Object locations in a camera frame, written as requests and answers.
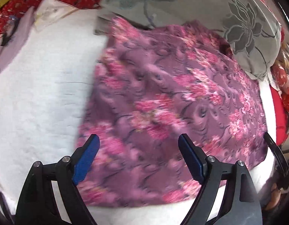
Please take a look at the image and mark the grey floral pillow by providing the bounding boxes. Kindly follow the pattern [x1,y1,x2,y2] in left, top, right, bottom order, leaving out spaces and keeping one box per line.
[100,0,282,81]

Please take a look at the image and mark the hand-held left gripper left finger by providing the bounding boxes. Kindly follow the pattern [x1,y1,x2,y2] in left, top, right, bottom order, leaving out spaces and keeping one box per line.
[15,134,100,225]

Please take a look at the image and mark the person's right hand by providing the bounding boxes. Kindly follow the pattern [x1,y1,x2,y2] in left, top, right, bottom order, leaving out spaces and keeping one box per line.
[264,181,282,211]

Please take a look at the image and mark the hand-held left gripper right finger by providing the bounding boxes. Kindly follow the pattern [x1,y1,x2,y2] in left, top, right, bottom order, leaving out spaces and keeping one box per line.
[178,133,262,225]

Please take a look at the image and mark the plastic bag of toys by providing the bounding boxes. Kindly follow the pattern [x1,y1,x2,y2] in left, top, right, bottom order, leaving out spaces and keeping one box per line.
[271,40,289,113]

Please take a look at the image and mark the plain red pillow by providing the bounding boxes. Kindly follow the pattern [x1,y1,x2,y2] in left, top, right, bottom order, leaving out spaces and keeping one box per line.
[270,87,289,146]

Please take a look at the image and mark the white quilted bed cover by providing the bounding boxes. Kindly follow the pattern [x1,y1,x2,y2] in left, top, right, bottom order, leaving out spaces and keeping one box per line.
[0,9,288,225]

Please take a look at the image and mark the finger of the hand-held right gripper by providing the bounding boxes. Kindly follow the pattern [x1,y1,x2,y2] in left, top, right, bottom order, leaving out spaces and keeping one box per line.
[264,132,289,190]

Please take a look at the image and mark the white paper sheet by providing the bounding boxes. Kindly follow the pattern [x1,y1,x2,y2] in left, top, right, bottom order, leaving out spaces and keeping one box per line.
[0,7,36,68]

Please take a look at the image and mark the purple floral shirt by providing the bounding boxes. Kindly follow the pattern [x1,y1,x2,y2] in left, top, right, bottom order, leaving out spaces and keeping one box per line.
[75,16,269,208]

